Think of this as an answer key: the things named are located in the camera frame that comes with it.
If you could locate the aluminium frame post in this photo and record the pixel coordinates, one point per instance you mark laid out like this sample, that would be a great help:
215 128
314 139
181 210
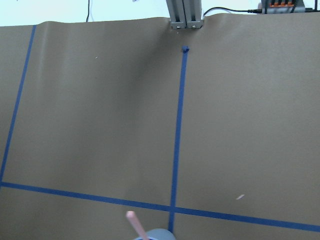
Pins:
185 14

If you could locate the orange terminal block strip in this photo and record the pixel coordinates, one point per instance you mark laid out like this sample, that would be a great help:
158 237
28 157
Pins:
282 6

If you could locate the pink chopstick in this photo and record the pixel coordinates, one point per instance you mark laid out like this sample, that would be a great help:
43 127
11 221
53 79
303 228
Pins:
137 226

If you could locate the light blue plastic cup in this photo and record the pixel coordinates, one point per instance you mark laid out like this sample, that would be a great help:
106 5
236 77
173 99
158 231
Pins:
160 234

